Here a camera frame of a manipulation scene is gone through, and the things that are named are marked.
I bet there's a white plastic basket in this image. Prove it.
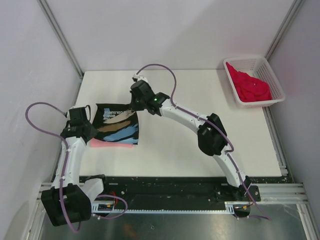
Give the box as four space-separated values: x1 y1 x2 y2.
223 55 286 109

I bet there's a black t shirt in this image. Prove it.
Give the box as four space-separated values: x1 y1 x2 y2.
92 103 140 145

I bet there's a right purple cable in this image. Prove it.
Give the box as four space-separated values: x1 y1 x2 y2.
134 63 273 221

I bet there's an aluminium frame post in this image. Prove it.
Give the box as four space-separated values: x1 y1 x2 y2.
264 0 305 60
37 0 84 79

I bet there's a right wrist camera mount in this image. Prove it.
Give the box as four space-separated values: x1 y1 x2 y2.
132 73 148 83

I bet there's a red crumpled t shirt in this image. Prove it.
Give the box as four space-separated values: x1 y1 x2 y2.
226 62 272 103

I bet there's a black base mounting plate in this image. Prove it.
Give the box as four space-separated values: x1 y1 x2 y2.
79 175 261 211

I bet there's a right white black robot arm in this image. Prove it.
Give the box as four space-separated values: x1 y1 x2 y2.
130 77 251 201

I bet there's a grey slotted cable duct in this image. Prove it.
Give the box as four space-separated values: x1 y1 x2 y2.
89 201 251 215

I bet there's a right aluminium frame post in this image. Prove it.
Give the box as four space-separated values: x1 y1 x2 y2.
264 0 305 60

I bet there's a pink folded t shirt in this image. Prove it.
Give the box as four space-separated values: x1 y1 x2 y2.
90 138 134 148

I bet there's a left aluminium frame post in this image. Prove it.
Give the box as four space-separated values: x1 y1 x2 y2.
37 0 84 79

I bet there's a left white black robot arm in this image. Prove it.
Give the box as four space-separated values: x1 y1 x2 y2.
41 105 111 227

